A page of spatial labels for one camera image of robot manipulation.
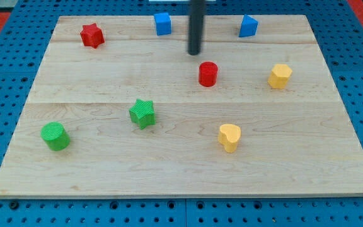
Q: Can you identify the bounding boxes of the blue triangle block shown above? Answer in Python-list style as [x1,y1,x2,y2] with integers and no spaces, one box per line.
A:
[238,15,258,37]

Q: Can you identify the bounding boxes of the red cylinder block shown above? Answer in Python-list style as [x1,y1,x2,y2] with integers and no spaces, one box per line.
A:
[199,61,218,87]

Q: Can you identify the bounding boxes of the blue cube block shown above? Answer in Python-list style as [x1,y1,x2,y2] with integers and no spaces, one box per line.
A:
[154,13,171,36]

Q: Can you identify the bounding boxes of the yellow hexagon block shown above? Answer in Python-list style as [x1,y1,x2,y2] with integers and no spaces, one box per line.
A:
[267,64,292,89]

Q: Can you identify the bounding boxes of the green cylinder block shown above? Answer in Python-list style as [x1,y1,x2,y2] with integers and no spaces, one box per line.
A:
[40,122,71,151]

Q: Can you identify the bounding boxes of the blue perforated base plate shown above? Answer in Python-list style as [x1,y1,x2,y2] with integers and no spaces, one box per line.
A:
[0,1,363,226]

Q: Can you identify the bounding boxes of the wooden board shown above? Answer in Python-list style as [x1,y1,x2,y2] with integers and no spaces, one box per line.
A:
[0,15,363,199]

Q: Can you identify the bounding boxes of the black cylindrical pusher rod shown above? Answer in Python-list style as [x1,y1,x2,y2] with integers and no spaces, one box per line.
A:
[187,0,205,55]

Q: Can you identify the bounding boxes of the yellow heart block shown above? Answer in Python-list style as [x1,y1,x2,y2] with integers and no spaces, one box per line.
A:
[217,124,241,153]

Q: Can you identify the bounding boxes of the red star block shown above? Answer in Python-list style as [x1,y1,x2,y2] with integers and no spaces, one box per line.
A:
[80,23,105,49]

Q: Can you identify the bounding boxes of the green star block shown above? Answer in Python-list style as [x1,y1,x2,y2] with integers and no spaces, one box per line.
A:
[129,98,156,130]

